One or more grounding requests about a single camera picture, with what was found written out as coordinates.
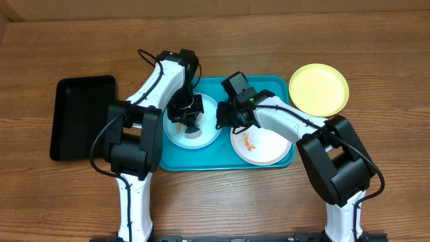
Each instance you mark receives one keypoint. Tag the light blue plate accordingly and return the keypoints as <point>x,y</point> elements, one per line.
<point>207,125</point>

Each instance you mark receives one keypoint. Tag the yellow-green plate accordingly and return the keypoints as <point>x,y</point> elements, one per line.
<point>318,90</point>

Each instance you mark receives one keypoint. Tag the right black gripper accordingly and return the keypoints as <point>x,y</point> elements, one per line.
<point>226,120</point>

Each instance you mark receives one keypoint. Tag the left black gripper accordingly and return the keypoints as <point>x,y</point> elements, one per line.
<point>185,118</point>

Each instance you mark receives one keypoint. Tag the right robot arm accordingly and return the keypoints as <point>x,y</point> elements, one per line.
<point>336,162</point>

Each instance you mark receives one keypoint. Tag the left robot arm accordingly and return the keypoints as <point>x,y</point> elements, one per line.
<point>133,135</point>

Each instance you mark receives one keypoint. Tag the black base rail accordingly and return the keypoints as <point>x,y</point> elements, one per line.
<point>298,237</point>

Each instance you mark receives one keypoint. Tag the teal plastic serving tray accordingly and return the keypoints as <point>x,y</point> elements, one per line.
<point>218,155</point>

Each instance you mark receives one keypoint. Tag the black rectangular tray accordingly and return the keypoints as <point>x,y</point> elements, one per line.
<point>80,112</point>

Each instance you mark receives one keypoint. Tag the white plate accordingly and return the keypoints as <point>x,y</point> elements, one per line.
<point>261,147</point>

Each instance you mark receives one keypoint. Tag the green and white sponge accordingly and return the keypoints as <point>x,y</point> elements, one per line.
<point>192,132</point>

